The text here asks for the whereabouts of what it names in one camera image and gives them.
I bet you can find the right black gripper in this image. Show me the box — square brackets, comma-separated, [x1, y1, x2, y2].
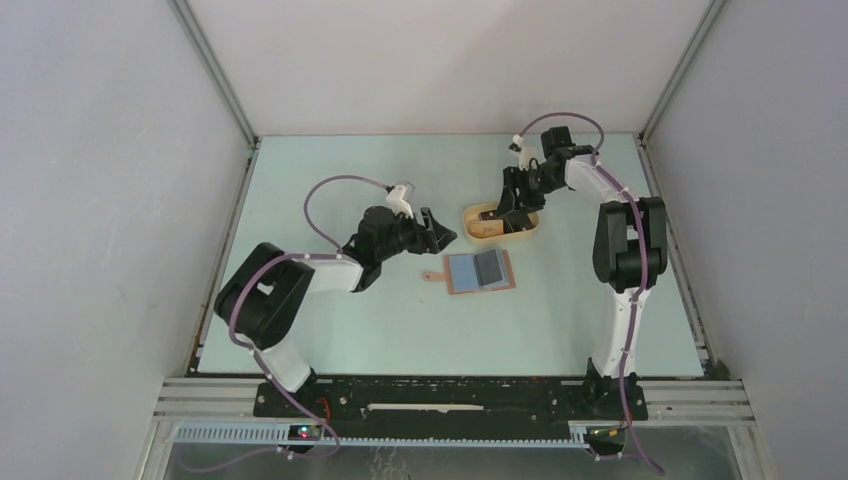
[494, 165, 563, 219]

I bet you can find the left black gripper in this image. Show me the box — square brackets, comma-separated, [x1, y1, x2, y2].
[376, 206, 456, 262]

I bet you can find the gold credit card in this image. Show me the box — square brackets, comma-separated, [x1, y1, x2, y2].
[467, 219, 504, 239]

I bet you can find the beige oval tray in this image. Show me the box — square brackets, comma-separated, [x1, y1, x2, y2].
[462, 202, 540, 246]

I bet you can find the orange leather card holder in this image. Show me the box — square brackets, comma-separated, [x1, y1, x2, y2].
[421, 248, 516, 295]

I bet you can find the black credit card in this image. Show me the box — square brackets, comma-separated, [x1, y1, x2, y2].
[473, 248, 507, 289]

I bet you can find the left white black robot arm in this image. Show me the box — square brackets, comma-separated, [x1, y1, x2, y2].
[214, 206, 457, 417]

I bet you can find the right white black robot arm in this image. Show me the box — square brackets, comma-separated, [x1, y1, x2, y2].
[481, 143, 668, 379]

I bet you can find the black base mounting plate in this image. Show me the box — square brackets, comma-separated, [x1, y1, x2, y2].
[253, 375, 649, 441]

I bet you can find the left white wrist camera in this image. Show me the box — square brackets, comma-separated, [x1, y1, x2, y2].
[385, 182, 415, 219]

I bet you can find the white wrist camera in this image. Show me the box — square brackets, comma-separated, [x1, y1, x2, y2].
[385, 182, 415, 219]
[508, 134, 539, 172]

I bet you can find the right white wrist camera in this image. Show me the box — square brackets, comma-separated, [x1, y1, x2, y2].
[508, 134, 539, 172]

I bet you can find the white slotted cable duct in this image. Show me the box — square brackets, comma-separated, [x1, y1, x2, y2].
[173, 423, 591, 449]

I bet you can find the aluminium frame rail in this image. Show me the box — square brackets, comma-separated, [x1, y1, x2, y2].
[153, 378, 755, 427]

